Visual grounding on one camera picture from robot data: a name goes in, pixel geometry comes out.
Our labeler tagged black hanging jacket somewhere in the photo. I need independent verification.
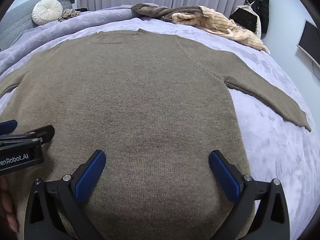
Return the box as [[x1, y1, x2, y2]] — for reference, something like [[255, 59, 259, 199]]
[[246, 0, 270, 34]]

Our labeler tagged small taupe crumpled cloth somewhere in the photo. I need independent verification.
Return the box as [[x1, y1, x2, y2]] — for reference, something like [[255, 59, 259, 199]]
[[59, 8, 82, 20]]

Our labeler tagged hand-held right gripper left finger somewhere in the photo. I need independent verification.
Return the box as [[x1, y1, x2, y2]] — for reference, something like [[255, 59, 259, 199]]
[[24, 149, 107, 240]]

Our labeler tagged grey quilted headboard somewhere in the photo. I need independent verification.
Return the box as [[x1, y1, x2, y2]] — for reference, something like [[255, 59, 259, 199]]
[[0, 0, 73, 52]]

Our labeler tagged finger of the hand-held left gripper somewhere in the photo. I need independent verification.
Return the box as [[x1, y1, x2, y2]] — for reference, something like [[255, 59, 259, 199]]
[[0, 120, 18, 137], [0, 124, 55, 147]]

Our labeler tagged wall television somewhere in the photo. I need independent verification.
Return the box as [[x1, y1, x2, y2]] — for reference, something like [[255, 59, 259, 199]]
[[297, 19, 320, 69]]

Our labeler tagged brown knitted sweater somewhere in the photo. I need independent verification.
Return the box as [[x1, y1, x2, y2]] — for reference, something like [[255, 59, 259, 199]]
[[0, 29, 312, 240]]

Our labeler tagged person's left hand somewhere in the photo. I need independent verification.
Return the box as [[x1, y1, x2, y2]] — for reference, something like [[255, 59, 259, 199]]
[[0, 176, 17, 232]]

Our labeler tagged lavender plush blanket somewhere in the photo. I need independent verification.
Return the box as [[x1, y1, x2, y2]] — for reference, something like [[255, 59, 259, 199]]
[[0, 4, 320, 240]]

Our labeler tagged round white pleated pillow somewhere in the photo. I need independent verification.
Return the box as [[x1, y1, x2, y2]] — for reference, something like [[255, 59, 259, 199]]
[[32, 0, 63, 26]]

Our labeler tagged thin wall cable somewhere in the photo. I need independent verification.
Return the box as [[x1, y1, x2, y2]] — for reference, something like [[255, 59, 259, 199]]
[[312, 60, 320, 81]]

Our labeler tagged brown fleece garment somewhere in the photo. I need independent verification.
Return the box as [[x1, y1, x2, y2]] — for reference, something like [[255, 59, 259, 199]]
[[132, 3, 208, 22]]

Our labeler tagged cream striped garment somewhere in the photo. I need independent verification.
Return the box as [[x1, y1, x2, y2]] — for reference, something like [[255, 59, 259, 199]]
[[171, 6, 270, 54]]

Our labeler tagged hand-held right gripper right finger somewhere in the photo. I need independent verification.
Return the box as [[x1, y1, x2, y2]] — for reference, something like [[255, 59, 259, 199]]
[[209, 150, 292, 240]]

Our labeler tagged black speckled garment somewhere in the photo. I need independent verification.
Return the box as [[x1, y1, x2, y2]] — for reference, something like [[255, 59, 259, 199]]
[[229, 6, 258, 30]]

